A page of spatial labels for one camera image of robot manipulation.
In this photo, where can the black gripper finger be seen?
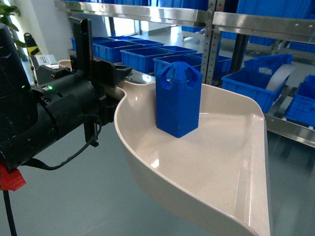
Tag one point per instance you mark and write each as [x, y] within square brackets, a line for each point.
[121, 73]

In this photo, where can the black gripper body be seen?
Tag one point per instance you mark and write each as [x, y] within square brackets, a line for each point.
[89, 100]

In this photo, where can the green potted plant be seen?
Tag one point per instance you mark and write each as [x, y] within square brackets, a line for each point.
[6, 11]

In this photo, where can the yellow black traffic cone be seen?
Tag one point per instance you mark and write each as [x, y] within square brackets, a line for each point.
[31, 46]

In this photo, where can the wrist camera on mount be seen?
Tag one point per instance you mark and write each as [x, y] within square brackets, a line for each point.
[46, 67]

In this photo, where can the beige plastic dustpan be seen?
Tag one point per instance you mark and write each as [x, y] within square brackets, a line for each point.
[142, 181]

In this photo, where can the blue crate left front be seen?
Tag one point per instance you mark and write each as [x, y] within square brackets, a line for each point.
[141, 59]

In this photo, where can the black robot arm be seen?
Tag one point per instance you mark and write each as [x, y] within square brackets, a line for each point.
[32, 119]

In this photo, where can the blue plastic hexagonal part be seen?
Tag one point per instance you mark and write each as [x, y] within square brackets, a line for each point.
[178, 98]

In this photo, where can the blue crate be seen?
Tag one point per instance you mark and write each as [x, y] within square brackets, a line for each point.
[262, 79]
[141, 59]

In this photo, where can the metal shelf rack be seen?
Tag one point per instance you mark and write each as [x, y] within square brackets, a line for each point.
[215, 22]

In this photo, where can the blue crate right front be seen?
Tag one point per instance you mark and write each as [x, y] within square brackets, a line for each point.
[262, 79]

